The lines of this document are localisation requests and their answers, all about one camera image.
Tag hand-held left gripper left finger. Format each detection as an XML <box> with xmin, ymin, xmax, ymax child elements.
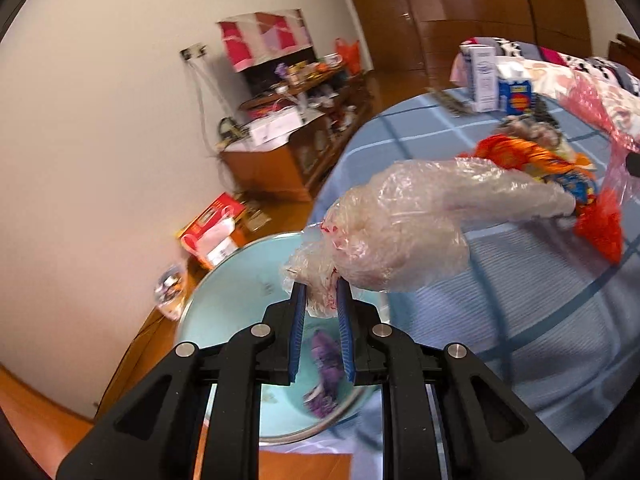
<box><xmin>57</xmin><ymin>282</ymin><xmax>308</xmax><ymax>480</ymax></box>

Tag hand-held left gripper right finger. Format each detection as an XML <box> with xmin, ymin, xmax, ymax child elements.
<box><xmin>336</xmin><ymin>280</ymin><xmax>586</xmax><ymax>480</ymax></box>

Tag purple wrapper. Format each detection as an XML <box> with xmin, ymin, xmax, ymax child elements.
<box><xmin>302</xmin><ymin>327</ymin><xmax>351</xmax><ymax>418</ymax></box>

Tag red translucent plastic bag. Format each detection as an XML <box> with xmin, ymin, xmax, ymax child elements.
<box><xmin>560</xmin><ymin>70</ymin><xmax>640</xmax><ymax>263</ymax></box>

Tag light blue trash bin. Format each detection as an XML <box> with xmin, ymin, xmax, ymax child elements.
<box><xmin>175</xmin><ymin>232</ymin><xmax>386</xmax><ymax>446</ymax></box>

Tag grey cloth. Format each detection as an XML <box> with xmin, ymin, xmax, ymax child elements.
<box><xmin>500</xmin><ymin>119</ymin><xmax>562</xmax><ymax>147</ymax></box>

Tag clear plastic bag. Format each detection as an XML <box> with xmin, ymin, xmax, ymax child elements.
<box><xmin>282</xmin><ymin>157</ymin><xmax>576</xmax><ymax>318</ymax></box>

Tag orange snack wrapper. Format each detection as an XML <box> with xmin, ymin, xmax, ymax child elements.
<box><xmin>460</xmin><ymin>135</ymin><xmax>596</xmax><ymax>183</ymax></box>

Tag blue snack wrapper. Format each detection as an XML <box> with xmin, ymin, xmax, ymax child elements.
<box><xmin>550</xmin><ymin>170</ymin><xmax>597</xmax><ymax>207</ymax></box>

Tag dark striped knitted item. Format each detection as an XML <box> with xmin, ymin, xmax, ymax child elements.
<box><xmin>531</xmin><ymin>94</ymin><xmax>561</xmax><ymax>128</ymax></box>

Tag wooden headboard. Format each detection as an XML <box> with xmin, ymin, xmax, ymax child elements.
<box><xmin>609</xmin><ymin>34</ymin><xmax>640</xmax><ymax>67</ymax></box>

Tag white shopping bag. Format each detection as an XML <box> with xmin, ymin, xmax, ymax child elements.
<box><xmin>182</xmin><ymin>217</ymin><xmax>238</xmax><ymax>266</ymax></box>

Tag pink floral quilt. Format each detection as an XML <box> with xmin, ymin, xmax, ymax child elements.
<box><xmin>450</xmin><ymin>37</ymin><xmax>640</xmax><ymax>151</ymax></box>

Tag crumpled clear plastic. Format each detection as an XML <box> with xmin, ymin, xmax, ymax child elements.
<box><xmin>152</xmin><ymin>265</ymin><xmax>188</xmax><ymax>321</ymax></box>

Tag blue carton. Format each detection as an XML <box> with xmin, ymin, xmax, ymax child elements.
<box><xmin>496</xmin><ymin>57</ymin><xmax>535</xmax><ymax>116</ymax></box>

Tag red gift box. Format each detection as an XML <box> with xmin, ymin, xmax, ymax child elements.
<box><xmin>176</xmin><ymin>192</ymin><xmax>247</xmax><ymax>266</ymax></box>

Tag blue plaid tablecloth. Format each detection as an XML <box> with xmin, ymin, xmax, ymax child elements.
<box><xmin>305</xmin><ymin>87</ymin><xmax>640</xmax><ymax>461</ymax></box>

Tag wooden cabinet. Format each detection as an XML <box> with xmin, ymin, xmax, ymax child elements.
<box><xmin>220</xmin><ymin>67</ymin><xmax>376</xmax><ymax>203</ymax></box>

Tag white carton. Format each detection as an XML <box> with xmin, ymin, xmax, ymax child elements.
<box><xmin>460</xmin><ymin>44</ymin><xmax>500</xmax><ymax>112</ymax></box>

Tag white flat box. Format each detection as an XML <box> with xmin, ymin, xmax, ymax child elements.
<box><xmin>248</xmin><ymin>110</ymin><xmax>301</xmax><ymax>146</ymax></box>

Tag wooden wardrobe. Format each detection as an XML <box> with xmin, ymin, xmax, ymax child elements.
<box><xmin>342</xmin><ymin>0</ymin><xmax>596</xmax><ymax>93</ymax></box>

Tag black television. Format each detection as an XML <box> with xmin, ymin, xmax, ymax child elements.
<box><xmin>241</xmin><ymin>60</ymin><xmax>283</xmax><ymax>97</ymax></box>

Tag orange plastic bag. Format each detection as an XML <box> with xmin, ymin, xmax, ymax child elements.
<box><xmin>335</xmin><ymin>38</ymin><xmax>362</xmax><ymax>75</ymax></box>

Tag red white striped cloth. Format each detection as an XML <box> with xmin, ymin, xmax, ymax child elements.
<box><xmin>217</xmin><ymin>9</ymin><xmax>313</xmax><ymax>73</ymax></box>

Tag hanging wall cables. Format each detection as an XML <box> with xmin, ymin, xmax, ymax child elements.
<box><xmin>187</xmin><ymin>57</ymin><xmax>236</xmax><ymax>161</ymax></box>

